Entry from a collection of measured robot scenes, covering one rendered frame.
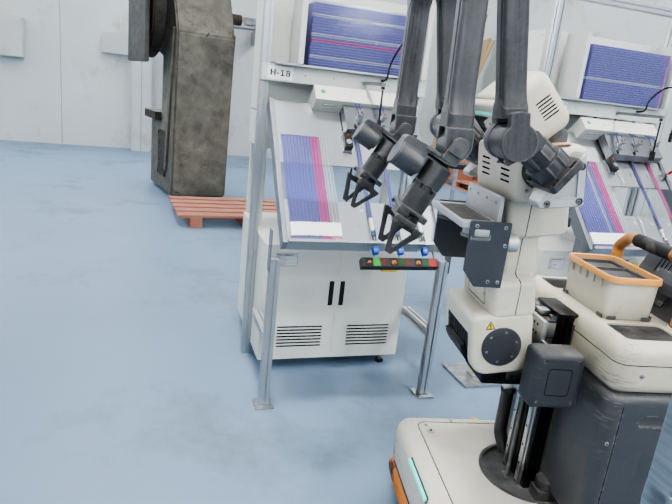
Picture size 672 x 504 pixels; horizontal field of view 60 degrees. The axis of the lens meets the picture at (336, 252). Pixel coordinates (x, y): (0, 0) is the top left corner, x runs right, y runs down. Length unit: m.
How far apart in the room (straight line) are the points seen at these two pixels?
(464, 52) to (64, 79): 9.49
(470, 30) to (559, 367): 0.80
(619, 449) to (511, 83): 0.90
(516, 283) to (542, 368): 0.21
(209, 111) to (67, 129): 4.45
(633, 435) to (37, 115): 9.83
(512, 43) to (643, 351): 0.75
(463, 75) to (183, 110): 5.28
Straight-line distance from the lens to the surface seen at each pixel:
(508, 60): 1.24
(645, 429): 1.62
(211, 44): 6.38
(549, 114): 1.42
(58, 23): 10.45
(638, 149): 3.49
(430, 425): 2.00
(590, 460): 1.62
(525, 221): 1.47
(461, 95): 1.20
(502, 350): 1.53
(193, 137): 6.40
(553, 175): 1.28
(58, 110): 10.47
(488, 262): 1.41
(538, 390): 1.51
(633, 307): 1.66
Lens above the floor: 1.30
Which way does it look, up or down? 15 degrees down
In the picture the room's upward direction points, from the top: 6 degrees clockwise
